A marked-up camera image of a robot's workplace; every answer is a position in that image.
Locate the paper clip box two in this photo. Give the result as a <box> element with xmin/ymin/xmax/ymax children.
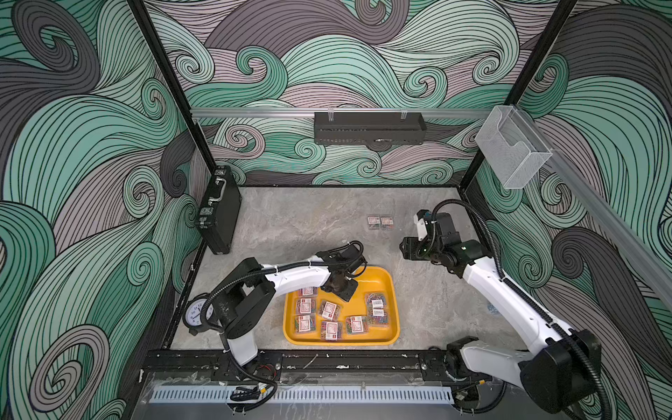
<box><xmin>299</xmin><ymin>287</ymin><xmax>319</xmax><ymax>298</ymax></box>

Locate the paper clip box one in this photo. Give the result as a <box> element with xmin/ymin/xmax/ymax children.
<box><xmin>380</xmin><ymin>215</ymin><xmax>395</xmax><ymax>229</ymax></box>

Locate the paper clip box three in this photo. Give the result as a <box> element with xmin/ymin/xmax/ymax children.
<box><xmin>367</xmin><ymin>215</ymin><xmax>382</xmax><ymax>230</ymax></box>

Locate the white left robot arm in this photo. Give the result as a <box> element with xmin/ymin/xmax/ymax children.
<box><xmin>199</xmin><ymin>241</ymin><xmax>367</xmax><ymax>367</ymax></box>

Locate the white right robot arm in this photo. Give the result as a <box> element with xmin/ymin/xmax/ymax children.
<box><xmin>399</xmin><ymin>199</ymin><xmax>614</xmax><ymax>419</ymax></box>

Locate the paper clip box five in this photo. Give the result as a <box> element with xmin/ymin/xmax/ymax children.
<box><xmin>318</xmin><ymin>300</ymin><xmax>341</xmax><ymax>321</ymax></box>

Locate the paper clip box nine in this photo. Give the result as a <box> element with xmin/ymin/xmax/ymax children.
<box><xmin>365</xmin><ymin>292</ymin><xmax>387</xmax><ymax>311</ymax></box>

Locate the paper clip box four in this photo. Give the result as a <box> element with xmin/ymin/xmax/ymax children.
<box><xmin>296</xmin><ymin>297</ymin><xmax>317</xmax><ymax>316</ymax></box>

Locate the paper clip box eight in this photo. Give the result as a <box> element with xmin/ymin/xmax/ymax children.
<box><xmin>346</xmin><ymin>315</ymin><xmax>369</xmax><ymax>335</ymax></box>

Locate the paper clip box seven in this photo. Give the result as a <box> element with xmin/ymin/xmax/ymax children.
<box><xmin>320</xmin><ymin>321</ymin><xmax>343</xmax><ymax>342</ymax></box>

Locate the paper clip box ten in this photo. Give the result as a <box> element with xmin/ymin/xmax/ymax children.
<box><xmin>367</xmin><ymin>308</ymin><xmax>390</xmax><ymax>327</ymax></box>

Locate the paper clip box six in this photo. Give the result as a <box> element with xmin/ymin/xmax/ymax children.
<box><xmin>294</xmin><ymin>314</ymin><xmax>317</xmax><ymax>334</ymax></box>

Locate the yellow plastic tray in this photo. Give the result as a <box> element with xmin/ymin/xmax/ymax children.
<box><xmin>283</xmin><ymin>267</ymin><xmax>401</xmax><ymax>347</ymax></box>

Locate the white round gauge dial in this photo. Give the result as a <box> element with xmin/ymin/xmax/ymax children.
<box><xmin>182</xmin><ymin>293</ymin><xmax>208</xmax><ymax>336</ymax></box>

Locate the clear acrylic wall holder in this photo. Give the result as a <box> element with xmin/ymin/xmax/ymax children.
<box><xmin>475</xmin><ymin>105</ymin><xmax>552</xmax><ymax>190</ymax></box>

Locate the white slotted cable duct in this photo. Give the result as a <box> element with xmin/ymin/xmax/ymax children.
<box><xmin>149</xmin><ymin>385</ymin><xmax>454</xmax><ymax>405</ymax></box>

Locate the black briefcase with metal handle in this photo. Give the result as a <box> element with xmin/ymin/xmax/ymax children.
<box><xmin>196</xmin><ymin>166</ymin><xmax>243</xmax><ymax>255</ymax></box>

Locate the aluminium wall rail right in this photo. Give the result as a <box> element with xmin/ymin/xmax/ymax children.
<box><xmin>512</xmin><ymin>108</ymin><xmax>671</xmax><ymax>307</ymax></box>

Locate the aluminium wall rail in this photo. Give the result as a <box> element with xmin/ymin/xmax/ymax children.
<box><xmin>512</xmin><ymin>108</ymin><xmax>671</xmax><ymax>307</ymax></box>
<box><xmin>190</xmin><ymin>107</ymin><xmax>492</xmax><ymax>122</ymax></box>

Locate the black wall-mounted shelf tray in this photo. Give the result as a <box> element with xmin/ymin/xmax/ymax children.
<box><xmin>313</xmin><ymin>111</ymin><xmax>427</xmax><ymax>152</ymax></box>

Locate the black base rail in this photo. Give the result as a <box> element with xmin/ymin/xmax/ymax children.
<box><xmin>143</xmin><ymin>346</ymin><xmax>493</xmax><ymax>384</ymax></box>

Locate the aluminium wall rail back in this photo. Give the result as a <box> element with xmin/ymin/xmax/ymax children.
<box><xmin>190</xmin><ymin>107</ymin><xmax>492</xmax><ymax>122</ymax></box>

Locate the black corner frame post left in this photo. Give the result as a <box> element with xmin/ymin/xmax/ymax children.
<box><xmin>127</xmin><ymin>0</ymin><xmax>217</xmax><ymax>173</ymax></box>

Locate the black corner frame post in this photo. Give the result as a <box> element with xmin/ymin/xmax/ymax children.
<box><xmin>458</xmin><ymin>0</ymin><xmax>577</xmax><ymax>194</ymax></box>
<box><xmin>127</xmin><ymin>0</ymin><xmax>217</xmax><ymax>173</ymax></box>

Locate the black corner frame post right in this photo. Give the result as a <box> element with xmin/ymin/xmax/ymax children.
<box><xmin>458</xmin><ymin>0</ymin><xmax>577</xmax><ymax>194</ymax></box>

